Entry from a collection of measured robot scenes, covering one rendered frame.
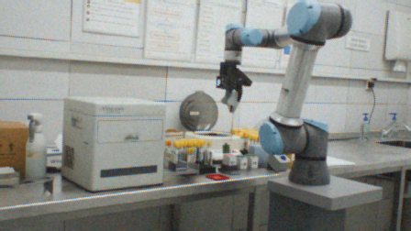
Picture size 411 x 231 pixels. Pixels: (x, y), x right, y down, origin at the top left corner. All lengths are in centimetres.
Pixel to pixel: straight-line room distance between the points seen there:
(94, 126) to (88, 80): 70
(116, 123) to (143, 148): 14
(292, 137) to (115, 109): 60
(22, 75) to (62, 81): 18
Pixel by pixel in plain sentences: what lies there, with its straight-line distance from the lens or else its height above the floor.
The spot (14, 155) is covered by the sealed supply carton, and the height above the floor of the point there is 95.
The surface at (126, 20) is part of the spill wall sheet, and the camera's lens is 234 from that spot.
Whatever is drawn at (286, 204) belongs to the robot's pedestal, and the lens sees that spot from 175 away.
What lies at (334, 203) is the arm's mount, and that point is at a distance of 159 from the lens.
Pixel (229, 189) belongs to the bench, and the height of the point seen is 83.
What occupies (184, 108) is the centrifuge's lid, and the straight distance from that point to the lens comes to 247.
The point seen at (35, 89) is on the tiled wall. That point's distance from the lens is 216.
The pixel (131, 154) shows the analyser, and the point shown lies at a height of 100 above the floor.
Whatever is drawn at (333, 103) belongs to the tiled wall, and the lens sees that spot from 343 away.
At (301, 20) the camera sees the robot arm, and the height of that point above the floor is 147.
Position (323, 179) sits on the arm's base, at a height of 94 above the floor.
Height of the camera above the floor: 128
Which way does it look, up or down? 5 degrees down
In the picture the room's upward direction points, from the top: 3 degrees clockwise
